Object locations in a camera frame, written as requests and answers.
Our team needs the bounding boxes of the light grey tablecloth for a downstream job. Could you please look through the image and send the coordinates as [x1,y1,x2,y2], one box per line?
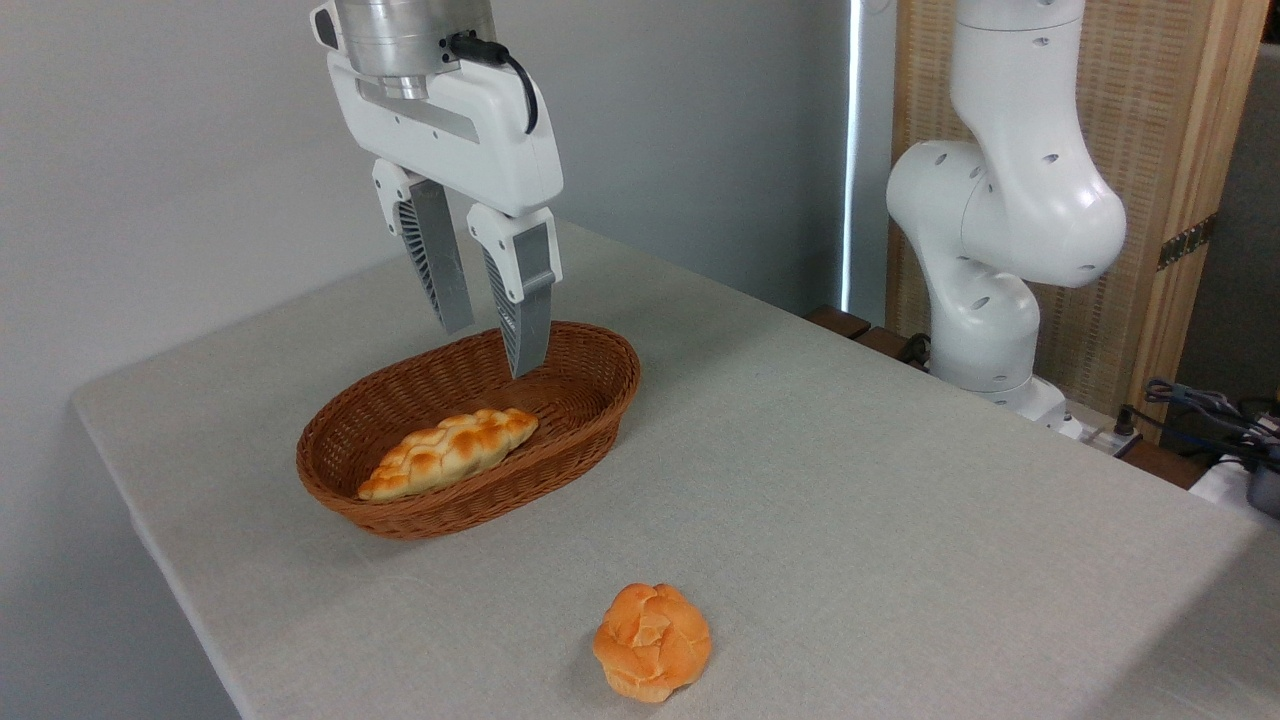
[72,208,1280,720]

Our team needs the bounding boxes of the white power strip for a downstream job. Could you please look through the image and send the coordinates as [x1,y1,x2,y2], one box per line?
[1060,415,1143,459]

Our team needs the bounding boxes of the wooden woven folding screen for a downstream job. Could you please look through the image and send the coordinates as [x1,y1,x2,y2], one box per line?
[888,0,1271,441]

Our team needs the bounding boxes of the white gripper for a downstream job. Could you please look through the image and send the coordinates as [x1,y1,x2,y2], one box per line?
[310,3,564,380]

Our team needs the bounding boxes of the bundle of dark cables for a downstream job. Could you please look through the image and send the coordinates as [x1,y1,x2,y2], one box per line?
[1115,378,1280,461]

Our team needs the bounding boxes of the grey box with white cloth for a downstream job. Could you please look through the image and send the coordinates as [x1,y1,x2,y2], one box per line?
[1190,455,1280,531]

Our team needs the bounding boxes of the brown wicker oval basket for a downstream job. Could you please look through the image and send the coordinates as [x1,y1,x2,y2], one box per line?
[296,321,642,541]

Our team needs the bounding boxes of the round orange bread roll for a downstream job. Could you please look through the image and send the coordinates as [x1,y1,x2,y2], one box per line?
[592,583,713,704]

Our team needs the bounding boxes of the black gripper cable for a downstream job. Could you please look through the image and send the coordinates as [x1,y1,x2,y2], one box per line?
[447,33,539,135]

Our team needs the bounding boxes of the silver metal wrist flange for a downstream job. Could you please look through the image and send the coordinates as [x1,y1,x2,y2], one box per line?
[333,0,498,101]

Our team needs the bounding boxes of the braided golden bread loaf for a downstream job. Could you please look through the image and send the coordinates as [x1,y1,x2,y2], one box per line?
[358,407,540,502]

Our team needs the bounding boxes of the dark metal screen hinge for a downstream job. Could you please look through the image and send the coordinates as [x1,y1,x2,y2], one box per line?
[1158,213,1218,271]

